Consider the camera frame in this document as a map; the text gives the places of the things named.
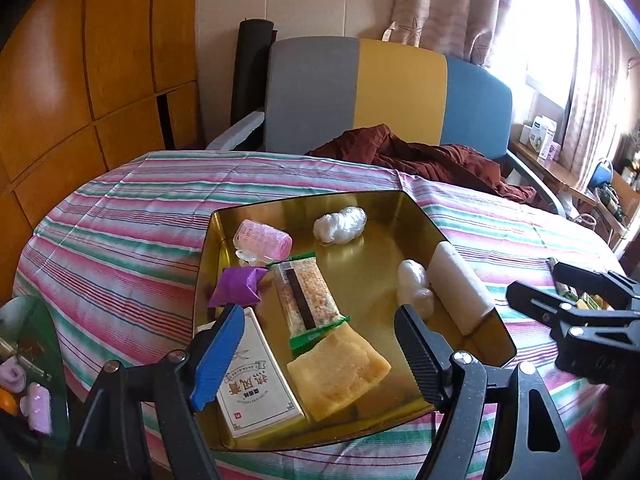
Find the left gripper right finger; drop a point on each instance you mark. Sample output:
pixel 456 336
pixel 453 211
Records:
pixel 529 440

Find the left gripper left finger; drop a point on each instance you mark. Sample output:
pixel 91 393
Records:
pixel 110 441

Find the green snack bar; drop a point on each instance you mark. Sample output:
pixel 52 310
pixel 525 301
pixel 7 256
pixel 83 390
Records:
pixel 566 291
pixel 307 303

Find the white plastic-wrapped bundle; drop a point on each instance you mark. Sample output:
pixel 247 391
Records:
pixel 412 288

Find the yellow sponge cake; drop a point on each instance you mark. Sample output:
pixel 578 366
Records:
pixel 338 371

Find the wooden desk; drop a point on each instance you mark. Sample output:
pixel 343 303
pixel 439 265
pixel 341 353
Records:
pixel 617 234

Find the green glass side table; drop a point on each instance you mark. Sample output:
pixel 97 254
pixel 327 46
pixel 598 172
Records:
pixel 34 415

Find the white printed box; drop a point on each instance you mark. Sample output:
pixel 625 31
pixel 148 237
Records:
pixel 254 396

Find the gold metal tray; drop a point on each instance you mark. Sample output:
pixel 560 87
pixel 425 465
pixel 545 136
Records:
pixel 362 276

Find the striped bed sheet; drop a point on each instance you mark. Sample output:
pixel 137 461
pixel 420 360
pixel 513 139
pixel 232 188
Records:
pixel 117 259

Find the purple wrapped candy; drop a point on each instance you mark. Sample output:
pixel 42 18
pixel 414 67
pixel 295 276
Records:
pixel 238 285

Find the white product box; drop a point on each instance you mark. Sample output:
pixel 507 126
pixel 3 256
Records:
pixel 541 135

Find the pink hair roller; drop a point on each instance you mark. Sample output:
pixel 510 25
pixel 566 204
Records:
pixel 259 242

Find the maroon cloth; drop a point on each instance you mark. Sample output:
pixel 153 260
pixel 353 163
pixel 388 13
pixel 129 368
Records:
pixel 454 164

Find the tricolour armchair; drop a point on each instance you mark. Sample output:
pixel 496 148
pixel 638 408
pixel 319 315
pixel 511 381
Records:
pixel 320 87

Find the patterned curtain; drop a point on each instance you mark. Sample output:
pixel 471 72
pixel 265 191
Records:
pixel 570 51

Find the wooden wardrobe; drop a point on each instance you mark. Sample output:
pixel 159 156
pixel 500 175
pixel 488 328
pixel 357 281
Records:
pixel 87 85

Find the black rolled mat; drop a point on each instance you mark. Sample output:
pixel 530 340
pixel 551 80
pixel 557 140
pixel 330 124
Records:
pixel 255 38

